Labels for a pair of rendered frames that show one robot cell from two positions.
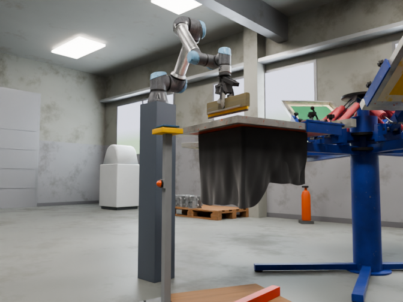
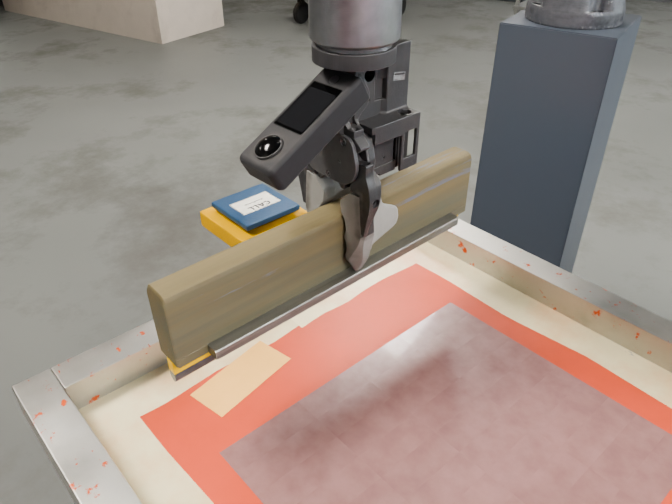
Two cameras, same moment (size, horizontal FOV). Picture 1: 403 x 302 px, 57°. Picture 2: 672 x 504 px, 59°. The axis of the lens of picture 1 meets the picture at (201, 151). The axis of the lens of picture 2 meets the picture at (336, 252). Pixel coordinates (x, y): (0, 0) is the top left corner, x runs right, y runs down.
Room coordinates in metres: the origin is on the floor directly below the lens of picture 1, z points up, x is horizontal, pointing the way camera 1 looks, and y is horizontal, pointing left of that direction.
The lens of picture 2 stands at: (2.04, -0.63, 1.43)
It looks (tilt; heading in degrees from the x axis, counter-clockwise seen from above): 34 degrees down; 81
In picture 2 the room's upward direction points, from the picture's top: straight up
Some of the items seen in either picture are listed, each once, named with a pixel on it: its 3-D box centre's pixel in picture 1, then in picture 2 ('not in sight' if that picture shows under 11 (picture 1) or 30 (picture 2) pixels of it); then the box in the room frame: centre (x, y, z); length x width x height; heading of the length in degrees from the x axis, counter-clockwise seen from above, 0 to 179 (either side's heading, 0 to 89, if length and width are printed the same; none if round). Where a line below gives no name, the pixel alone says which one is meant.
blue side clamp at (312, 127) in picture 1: (321, 127); not in sight; (2.14, -0.70, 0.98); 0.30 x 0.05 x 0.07; 122
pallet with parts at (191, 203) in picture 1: (207, 205); not in sight; (6.83, -0.11, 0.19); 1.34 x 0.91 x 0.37; 47
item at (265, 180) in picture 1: (276, 168); not in sight; (2.04, -0.42, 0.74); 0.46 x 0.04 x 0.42; 122
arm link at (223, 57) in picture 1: (224, 57); not in sight; (2.14, -0.13, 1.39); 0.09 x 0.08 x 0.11; 33
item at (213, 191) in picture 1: (219, 168); not in sight; (2.09, -0.11, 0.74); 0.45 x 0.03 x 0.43; 32
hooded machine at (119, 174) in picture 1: (119, 177); not in sight; (8.38, 1.85, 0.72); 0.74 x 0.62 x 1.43; 46
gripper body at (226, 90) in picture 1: (223, 84); (359, 111); (2.14, -0.13, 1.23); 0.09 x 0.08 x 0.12; 32
